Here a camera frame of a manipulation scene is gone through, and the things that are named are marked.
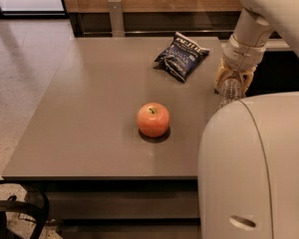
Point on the clear plastic water bottle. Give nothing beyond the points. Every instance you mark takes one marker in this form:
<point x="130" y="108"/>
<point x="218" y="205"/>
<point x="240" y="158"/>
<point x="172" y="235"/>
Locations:
<point x="230" y="91"/>

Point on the dark blue chip bag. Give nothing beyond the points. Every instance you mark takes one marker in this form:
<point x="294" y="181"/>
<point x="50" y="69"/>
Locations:
<point x="181" y="57"/>

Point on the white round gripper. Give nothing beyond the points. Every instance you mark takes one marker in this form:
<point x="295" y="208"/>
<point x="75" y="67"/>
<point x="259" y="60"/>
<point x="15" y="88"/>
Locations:
<point x="241" y="57"/>

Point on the wooden counter panel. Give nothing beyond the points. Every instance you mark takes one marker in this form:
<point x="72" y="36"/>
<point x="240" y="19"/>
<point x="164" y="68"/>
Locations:
<point x="148" y="18"/>

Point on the red apple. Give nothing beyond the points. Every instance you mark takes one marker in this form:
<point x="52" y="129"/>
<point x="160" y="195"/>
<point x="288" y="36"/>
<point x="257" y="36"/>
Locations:
<point x="153" y="119"/>

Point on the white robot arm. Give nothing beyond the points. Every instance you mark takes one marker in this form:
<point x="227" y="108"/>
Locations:
<point x="248" y="162"/>

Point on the left metal bracket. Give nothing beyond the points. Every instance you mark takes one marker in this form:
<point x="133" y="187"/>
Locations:
<point x="116" y="18"/>

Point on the black chair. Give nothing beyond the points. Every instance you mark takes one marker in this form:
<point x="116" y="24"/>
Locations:
<point x="38" y="210"/>

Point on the grey table drawer unit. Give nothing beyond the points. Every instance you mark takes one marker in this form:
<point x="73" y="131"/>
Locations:
<point x="124" y="209"/>

